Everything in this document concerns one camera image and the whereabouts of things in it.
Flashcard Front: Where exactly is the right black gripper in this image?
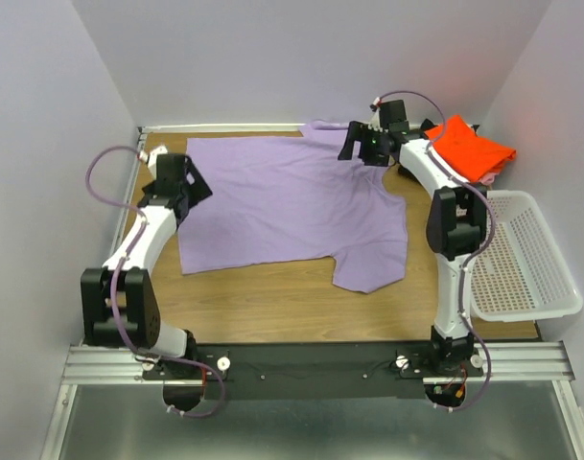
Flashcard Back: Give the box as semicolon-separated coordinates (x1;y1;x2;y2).
336;122;387;169

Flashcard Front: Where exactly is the purple t shirt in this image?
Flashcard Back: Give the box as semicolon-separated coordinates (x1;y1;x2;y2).
177;125;408;293

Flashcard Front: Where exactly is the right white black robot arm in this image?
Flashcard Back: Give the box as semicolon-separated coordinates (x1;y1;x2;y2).
338;97;490;376

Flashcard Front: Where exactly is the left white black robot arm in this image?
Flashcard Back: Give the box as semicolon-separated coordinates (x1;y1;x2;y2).
81;147;216;379

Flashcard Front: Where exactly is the dark grey folded t shirt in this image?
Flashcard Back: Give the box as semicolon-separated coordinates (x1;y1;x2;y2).
398;119;479;183

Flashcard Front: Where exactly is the orange folded t shirt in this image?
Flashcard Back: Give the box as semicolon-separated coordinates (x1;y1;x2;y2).
425;114;517;183

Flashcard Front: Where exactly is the pink folded t shirt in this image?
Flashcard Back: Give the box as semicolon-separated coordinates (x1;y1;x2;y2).
479;172;498;188

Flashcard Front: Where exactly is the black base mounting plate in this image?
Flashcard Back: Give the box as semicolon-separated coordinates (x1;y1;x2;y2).
142;341;483;409

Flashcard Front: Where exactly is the white plastic laundry basket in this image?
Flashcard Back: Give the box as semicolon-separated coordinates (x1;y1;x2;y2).
471;190;583;322

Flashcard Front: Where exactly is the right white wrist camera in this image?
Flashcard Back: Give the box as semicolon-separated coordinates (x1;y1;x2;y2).
368;97;384;130

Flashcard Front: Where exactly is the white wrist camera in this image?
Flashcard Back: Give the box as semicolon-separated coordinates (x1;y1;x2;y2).
137;145;169;169
368;97;384;130

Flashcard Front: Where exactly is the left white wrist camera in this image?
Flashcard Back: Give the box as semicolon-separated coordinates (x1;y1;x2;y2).
137;145;169;169

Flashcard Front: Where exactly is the aluminium frame rail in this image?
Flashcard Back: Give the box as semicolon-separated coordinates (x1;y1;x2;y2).
62;341;574;385

